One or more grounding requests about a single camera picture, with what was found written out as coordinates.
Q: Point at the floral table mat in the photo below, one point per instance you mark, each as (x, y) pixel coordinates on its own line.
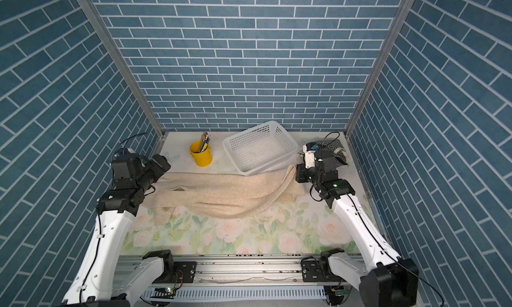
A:
(304, 226)

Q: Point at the black white patterned cloth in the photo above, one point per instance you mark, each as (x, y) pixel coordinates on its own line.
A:
(336, 148)

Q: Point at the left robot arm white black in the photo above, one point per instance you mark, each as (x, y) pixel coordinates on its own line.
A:
(93, 284)

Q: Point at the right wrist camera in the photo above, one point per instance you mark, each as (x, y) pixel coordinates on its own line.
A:
(309, 150)

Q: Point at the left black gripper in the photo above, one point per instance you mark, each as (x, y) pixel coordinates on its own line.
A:
(158, 169)

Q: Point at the aluminium front rail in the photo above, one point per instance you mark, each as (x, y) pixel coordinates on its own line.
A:
(259, 269)

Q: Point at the beige knitted scarf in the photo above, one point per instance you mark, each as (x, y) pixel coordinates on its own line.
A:
(225, 196)

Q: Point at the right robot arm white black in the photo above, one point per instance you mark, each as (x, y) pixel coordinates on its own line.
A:
(384, 278)

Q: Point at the yellow cup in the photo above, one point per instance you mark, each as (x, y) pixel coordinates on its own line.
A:
(201, 154)

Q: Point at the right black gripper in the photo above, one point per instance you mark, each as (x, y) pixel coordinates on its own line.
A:
(301, 169)

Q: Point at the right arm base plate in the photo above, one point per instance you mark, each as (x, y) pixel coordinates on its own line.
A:
(313, 271)

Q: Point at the white plastic mesh basket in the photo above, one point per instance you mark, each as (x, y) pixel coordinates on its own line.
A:
(259, 148)

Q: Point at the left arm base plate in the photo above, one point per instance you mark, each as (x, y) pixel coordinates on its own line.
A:
(182, 273)

